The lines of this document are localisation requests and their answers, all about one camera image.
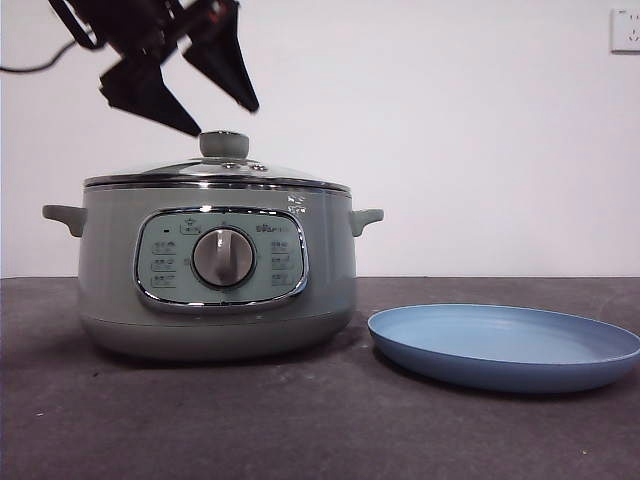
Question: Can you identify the blue round plate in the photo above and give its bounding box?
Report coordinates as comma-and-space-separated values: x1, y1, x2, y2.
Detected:
367, 303, 640, 394

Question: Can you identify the white wall socket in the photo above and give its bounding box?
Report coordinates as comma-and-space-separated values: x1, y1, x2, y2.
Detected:
610, 8, 640, 54

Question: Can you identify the glass lid with green knob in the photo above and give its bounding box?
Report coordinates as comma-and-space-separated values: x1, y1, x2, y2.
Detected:
82, 130, 351, 192

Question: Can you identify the green electric steamer pot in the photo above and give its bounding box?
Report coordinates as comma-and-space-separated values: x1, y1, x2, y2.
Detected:
41, 183, 385, 363

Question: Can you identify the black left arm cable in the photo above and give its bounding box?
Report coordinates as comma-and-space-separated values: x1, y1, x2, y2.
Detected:
0, 37, 99, 74

